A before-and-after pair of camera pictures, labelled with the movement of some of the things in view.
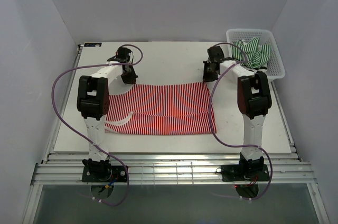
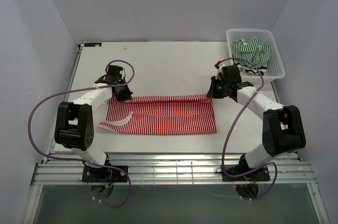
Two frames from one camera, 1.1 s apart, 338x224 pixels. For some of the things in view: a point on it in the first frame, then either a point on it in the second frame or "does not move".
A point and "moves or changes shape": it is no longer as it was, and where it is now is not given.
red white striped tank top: (170, 108) moves or changes shape
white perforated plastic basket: (277, 69) does not move
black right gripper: (206, 77) → (212, 93)
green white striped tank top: (257, 56) does not move
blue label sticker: (92, 44) does not move
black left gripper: (131, 80) → (125, 96)
